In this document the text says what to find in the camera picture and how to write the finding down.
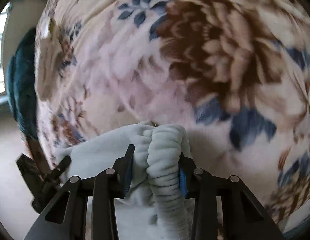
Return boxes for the floral fleece bed blanket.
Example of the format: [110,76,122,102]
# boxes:
[35,0,310,232]

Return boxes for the folded dark teal duvet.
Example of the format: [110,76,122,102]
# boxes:
[5,28,38,140]

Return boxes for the light green fleece pants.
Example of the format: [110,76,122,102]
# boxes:
[56,122,194,239]

